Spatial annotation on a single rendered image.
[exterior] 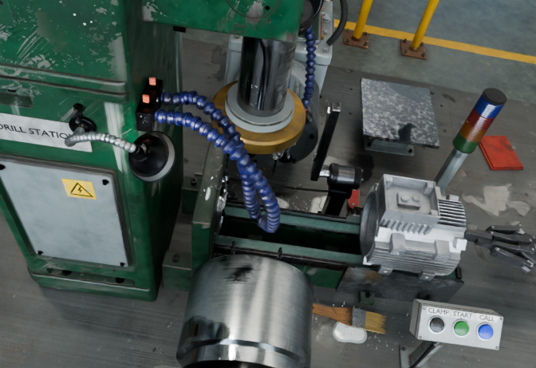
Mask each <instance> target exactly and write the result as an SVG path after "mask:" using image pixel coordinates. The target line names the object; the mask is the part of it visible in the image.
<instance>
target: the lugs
mask: <svg viewBox="0 0 536 368"><path fill-rule="evenodd" d="M378 185H379V184H378V183H375V184H374V188H373V191H374V192H376V190H377V187H378ZM446 200H452V201H458V200H459V197H458V196H455V195H450V194H447V195H446ZM376 237H377V238H382V239H387V237H388V228H387V227H381V226H379V225H377V227H376ZM466 245H467V240H466V239H464V238H459V237H455V238H454V243H453V248H454V249H456V250H462V251H465V249H466ZM361 262H362V263H363V264H367V265H372V264H371V263H366V257H364V256H363V255H362V256H361Z"/></svg>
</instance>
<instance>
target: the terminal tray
mask: <svg viewBox="0 0 536 368"><path fill-rule="evenodd" d="M388 177H390V178H391V180H388ZM429 184H432V186H429ZM375 196H377V198H376V224H377V225H379V226H381V227H387V228H391V231H393V230H394V229H396V231H399V230H401V231H402V232H405V231H407V233H410V231H412V233H413V234H415V233H416V232H418V235H420V234H421V233H423V234H424V235H427V234H429V233H430V232H431V230H432V229H433V228H434V226H435V225H436V224H437V223H438V221H439V219H440V212H439V203H438V197H437V192H436V183H435V182H434V181H428V180H418V179H413V178H407V177H402V176H393V175H388V174H384V175H383V176H382V178H381V180H380V183H379V185H378V187H377V190H376V194H375ZM377 199H378V205H377ZM390 204H392V205H393V208H391V207H389V205H390ZM433 211H436V212H437V213H436V214H434V213H433ZM377 216H378V222H377Z"/></svg>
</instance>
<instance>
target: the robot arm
mask: <svg viewBox="0 0 536 368"><path fill-rule="evenodd" d="M521 228H522V225H521V224H516V225H491V226H490V227H489V228H488V229H486V230H485V231H484V230H480V229H476V230H472V229H469V228H467V229H466V231H465V232H464V237H463V238H464V239H466V240H467V241H469V242H473V243H475V244H476V245H478V246H482V247H486V248H487V249H489V250H490V255H491V256H493V257H495V258H497V259H500V260H502V261H504V262H506V263H509V264H511V265H513V266H515V267H518V268H519V269H521V270H522V271H524V272H525V273H527V272H529V271H531V270H532V269H533V268H534V266H535V267H536V236H532V235H530V234H528V233H525V232H524V231H523V230H522V229H521ZM510 234H513V235H516V236H512V235H510ZM517 235H519V236H517ZM498 253H499V254H498Z"/></svg>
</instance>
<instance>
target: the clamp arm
mask: <svg viewBox="0 0 536 368"><path fill-rule="evenodd" d="M340 112H341V103H340V102H336V101H332V104H331V106H330V107H328V108H327V120H326V123H325V127H324V130H323V133H322V136H321V140H320V143H319V146H318V149H317V152H315V153H314V154H313V161H314V162H313V167H312V169H311V173H310V180H312V181H318V179H319V178H320V177H321V176H323V174H321V173H323V172H324V171H322V170H323V169H322V166H323V164H324V161H325V157H326V154H327V152H328V149H329V145H330V142H331V140H332V137H333V133H334V130H335V128H336V124H337V120H338V117H339V115H340Z"/></svg>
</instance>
